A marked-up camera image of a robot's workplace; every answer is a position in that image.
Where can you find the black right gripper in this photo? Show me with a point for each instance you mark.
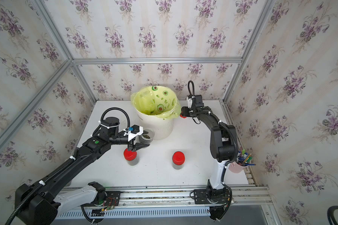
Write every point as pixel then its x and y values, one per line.
pixel 185 111

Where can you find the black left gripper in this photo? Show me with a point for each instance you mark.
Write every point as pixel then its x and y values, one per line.
pixel 135 147

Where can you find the red-lid tea jar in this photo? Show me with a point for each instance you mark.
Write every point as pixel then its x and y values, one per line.
pixel 131 157
pixel 147 137
pixel 178 160

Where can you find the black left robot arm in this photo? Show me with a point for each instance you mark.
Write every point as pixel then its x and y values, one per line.
pixel 39 204

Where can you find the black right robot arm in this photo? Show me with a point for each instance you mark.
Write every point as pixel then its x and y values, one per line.
pixel 223 142

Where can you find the white trash bin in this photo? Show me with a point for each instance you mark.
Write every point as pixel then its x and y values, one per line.
pixel 161 127

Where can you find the pink plastic cup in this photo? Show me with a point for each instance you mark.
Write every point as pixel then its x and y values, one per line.
pixel 234 167

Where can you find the coloured markers bundle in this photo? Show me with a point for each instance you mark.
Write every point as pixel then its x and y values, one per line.
pixel 244 159

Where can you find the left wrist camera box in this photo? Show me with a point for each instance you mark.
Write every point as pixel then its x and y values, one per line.
pixel 133 132

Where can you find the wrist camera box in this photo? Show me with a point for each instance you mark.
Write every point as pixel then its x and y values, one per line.
pixel 194 101
pixel 133 132

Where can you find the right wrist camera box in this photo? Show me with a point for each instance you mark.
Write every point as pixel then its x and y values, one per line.
pixel 194 101

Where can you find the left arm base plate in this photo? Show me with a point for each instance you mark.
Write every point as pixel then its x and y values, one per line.
pixel 111 199

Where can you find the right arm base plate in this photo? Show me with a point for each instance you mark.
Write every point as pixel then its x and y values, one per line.
pixel 203 196

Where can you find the aluminium rail frame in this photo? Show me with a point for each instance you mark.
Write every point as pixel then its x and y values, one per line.
pixel 146 197

